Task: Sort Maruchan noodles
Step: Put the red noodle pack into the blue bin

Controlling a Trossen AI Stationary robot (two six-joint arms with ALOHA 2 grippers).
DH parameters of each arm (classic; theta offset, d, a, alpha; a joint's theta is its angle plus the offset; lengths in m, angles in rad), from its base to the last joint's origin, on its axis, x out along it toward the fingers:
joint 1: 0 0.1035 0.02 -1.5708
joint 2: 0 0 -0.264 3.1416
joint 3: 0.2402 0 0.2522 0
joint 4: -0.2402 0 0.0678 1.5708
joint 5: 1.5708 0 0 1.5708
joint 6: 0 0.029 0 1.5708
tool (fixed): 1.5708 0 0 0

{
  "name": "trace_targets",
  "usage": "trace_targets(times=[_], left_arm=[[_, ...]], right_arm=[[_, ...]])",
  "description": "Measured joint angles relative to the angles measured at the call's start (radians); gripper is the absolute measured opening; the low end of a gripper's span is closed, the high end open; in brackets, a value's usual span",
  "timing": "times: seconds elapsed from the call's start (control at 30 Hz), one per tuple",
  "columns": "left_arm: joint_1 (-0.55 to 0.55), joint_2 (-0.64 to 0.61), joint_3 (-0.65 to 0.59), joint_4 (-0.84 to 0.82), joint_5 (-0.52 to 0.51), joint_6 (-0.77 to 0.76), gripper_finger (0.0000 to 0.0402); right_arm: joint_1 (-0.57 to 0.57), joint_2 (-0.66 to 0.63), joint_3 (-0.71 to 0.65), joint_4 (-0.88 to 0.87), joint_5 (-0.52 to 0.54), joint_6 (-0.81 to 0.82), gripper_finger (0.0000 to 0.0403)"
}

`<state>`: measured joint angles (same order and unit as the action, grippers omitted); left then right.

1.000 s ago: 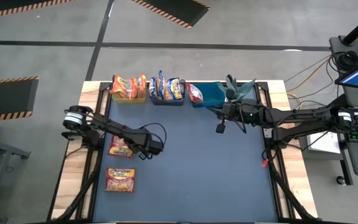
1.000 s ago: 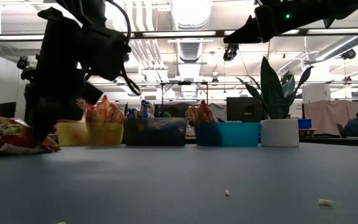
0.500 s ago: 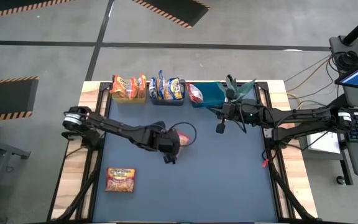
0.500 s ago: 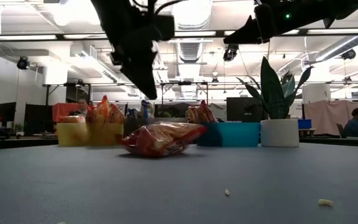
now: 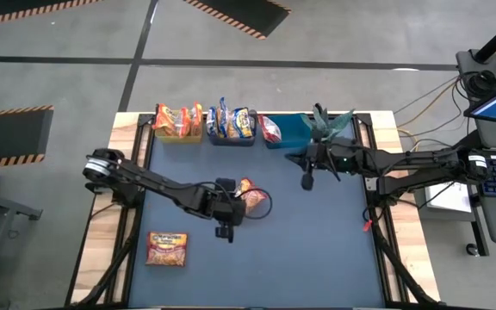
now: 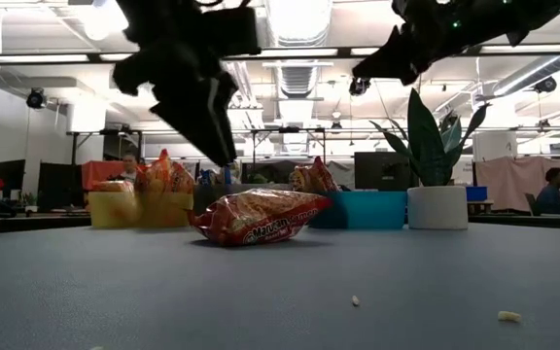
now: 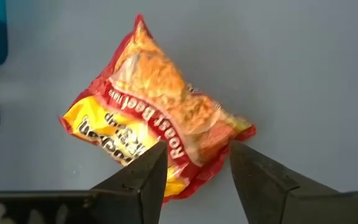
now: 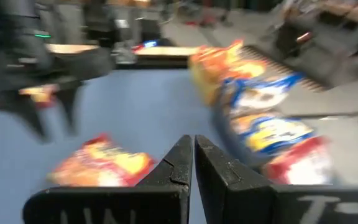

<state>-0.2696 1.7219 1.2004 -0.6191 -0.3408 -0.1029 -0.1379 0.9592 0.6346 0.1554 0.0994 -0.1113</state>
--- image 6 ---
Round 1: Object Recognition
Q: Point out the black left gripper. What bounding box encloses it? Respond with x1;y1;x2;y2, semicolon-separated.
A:
112;18;240;166

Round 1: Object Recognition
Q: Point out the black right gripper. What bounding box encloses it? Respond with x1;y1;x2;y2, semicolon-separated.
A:
351;0;471;87

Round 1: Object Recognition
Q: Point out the grey translucent bin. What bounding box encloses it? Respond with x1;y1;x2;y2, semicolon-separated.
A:
192;183;295;228

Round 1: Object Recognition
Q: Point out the wide black screen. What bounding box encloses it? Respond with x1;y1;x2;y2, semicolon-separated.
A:
240;160;310;185

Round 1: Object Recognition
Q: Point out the green snake plant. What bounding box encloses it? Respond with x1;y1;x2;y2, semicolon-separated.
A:
368;87;491;189

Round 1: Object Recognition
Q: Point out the person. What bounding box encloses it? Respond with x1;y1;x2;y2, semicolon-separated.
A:
534;166;560;216
108;153;140;184

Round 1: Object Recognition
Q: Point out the black monitor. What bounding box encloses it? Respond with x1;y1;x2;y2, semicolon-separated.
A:
354;151;415;190
0;158;26;198

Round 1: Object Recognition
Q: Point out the yellow plastic bin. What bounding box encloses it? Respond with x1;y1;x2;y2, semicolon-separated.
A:
87;190;196;228

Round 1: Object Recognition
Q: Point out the teal plastic bin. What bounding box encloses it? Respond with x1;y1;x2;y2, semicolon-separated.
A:
308;190;408;229

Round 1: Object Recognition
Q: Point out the white plant pot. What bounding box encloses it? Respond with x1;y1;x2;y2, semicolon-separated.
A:
406;185;470;230

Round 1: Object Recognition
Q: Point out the blue box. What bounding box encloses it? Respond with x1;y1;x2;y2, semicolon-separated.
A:
465;185;489;203

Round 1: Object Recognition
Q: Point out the black ceiling spotlight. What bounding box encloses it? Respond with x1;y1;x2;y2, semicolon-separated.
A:
25;87;48;111
533;76;558;94

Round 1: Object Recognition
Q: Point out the beige cloth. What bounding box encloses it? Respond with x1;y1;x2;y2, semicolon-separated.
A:
473;155;560;211

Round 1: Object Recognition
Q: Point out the black panel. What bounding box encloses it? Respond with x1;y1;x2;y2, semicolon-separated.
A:
37;160;85;213

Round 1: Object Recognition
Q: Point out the small potted plant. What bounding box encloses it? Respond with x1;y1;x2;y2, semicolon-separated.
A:
19;191;39;214

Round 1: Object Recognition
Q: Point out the black overhead camera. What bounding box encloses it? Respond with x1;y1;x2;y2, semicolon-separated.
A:
348;77;371;96

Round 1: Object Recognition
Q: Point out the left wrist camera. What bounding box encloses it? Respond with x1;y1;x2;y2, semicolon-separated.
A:
201;7;262;55

